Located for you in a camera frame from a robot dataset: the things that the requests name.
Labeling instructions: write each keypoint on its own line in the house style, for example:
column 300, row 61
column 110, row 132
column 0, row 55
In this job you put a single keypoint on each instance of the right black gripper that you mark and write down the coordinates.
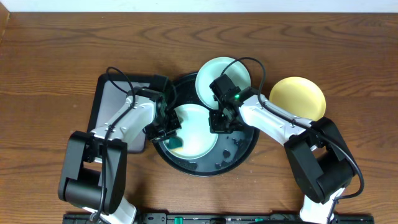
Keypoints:
column 215, row 127

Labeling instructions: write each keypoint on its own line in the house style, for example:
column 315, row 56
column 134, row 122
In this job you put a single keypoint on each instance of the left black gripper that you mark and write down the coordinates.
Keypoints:
column 157, row 137

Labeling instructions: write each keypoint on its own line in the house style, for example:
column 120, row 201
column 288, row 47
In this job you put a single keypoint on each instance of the green yellow sponge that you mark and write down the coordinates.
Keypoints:
column 175, row 143

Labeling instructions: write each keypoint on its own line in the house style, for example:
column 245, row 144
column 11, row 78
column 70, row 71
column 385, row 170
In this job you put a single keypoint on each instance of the light green plate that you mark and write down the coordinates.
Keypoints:
column 194, row 132
column 237, row 72

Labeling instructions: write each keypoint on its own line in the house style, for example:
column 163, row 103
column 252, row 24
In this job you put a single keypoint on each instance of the yellow plate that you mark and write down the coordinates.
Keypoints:
column 299, row 96

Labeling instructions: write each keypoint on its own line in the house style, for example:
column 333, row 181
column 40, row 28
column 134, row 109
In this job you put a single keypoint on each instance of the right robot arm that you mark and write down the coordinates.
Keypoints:
column 320, row 160

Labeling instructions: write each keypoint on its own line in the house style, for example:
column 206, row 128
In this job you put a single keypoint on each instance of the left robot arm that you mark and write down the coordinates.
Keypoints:
column 95, row 164

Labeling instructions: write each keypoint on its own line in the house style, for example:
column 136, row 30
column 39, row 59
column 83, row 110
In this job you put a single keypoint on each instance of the rectangular black tray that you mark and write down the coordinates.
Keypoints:
column 107, row 102

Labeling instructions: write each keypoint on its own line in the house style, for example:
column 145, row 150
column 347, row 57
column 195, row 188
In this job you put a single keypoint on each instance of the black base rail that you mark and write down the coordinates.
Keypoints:
column 163, row 218

